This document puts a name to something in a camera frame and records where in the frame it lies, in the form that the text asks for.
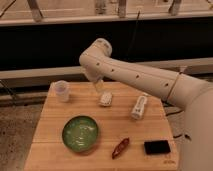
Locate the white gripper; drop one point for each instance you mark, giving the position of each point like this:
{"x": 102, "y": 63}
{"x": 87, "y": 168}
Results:
{"x": 99, "y": 86}

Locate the white ceramic cup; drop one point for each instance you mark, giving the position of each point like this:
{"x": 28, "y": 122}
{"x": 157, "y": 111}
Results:
{"x": 61, "y": 89}

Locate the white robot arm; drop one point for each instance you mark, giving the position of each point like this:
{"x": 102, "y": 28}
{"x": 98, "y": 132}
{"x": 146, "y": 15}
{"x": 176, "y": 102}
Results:
{"x": 194, "y": 96}

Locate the green ceramic bowl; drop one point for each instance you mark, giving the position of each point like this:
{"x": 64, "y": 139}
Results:
{"x": 80, "y": 133}

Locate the small white packet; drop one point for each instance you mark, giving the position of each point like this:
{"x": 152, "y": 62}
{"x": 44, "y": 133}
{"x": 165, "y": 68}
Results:
{"x": 106, "y": 99}

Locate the white plastic bottle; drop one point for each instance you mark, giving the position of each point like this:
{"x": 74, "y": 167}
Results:
{"x": 139, "y": 107}

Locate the red chili pepper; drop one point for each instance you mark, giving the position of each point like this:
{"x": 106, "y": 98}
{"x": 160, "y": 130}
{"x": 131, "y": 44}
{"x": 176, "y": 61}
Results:
{"x": 120, "y": 147}

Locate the black rectangular sponge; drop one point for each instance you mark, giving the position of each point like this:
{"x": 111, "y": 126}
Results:
{"x": 157, "y": 147}

